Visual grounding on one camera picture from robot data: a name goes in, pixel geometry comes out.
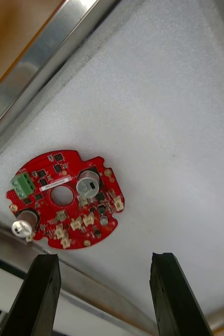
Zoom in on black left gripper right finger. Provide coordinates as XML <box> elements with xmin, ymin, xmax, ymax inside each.
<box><xmin>149</xmin><ymin>252</ymin><xmax>214</xmax><ymax>336</ymax></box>

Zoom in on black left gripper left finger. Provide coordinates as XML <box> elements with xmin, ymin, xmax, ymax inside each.
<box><xmin>0</xmin><ymin>253</ymin><xmax>62</xmax><ymax>336</ymax></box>

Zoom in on round red circuit board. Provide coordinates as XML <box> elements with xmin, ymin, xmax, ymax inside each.
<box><xmin>6</xmin><ymin>149</ymin><xmax>125</xmax><ymax>250</ymax></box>

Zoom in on white sheet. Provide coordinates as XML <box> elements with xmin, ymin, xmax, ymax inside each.
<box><xmin>0</xmin><ymin>0</ymin><xmax>224</xmax><ymax>317</ymax></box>

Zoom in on steel tray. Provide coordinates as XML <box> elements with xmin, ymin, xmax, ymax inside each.
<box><xmin>0</xmin><ymin>0</ymin><xmax>224</xmax><ymax>336</ymax></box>

